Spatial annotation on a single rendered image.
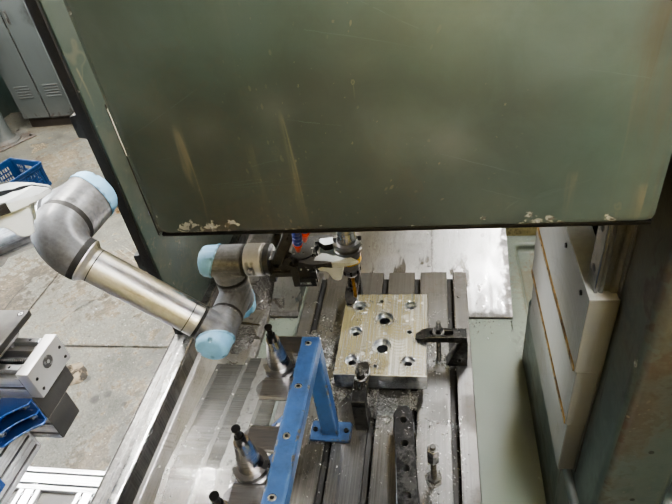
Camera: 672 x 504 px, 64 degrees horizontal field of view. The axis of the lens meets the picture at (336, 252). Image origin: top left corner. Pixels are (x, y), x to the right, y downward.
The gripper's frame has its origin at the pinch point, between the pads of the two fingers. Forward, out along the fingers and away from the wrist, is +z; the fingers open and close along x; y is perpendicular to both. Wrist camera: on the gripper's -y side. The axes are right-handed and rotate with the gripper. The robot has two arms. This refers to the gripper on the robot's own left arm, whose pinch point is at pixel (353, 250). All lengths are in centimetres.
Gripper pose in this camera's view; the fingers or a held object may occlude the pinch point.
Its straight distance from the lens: 115.9
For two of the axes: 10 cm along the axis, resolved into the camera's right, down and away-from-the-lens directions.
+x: -1.4, 6.2, -7.7
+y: 1.4, 7.8, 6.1
